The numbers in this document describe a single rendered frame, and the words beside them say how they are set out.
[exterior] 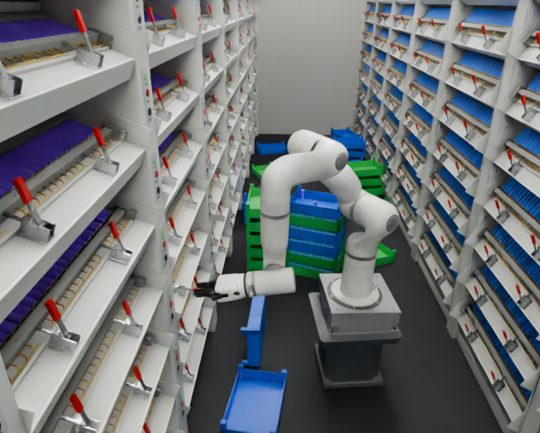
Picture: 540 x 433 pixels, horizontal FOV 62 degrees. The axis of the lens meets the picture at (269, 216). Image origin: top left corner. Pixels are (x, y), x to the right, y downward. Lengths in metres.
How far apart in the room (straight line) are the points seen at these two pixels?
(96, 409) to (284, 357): 1.25
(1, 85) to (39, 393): 0.42
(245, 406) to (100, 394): 1.00
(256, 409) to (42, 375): 1.24
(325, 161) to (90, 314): 0.75
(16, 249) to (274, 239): 0.84
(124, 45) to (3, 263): 0.56
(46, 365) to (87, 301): 0.16
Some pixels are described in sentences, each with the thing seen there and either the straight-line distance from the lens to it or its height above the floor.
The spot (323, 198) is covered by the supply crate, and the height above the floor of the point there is 0.42.
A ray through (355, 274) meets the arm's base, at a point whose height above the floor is 0.51.
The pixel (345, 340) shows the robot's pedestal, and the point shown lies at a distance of 1.78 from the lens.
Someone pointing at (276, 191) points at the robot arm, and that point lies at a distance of 1.28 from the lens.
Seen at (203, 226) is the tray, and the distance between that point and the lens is 1.92.
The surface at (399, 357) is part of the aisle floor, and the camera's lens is 2.18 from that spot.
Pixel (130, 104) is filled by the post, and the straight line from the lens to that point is 1.07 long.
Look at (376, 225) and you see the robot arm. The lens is 1.58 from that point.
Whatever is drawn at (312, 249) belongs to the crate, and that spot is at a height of 0.19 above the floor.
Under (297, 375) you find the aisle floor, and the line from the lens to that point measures 2.02.
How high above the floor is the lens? 1.44
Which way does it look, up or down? 26 degrees down
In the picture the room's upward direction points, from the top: straight up
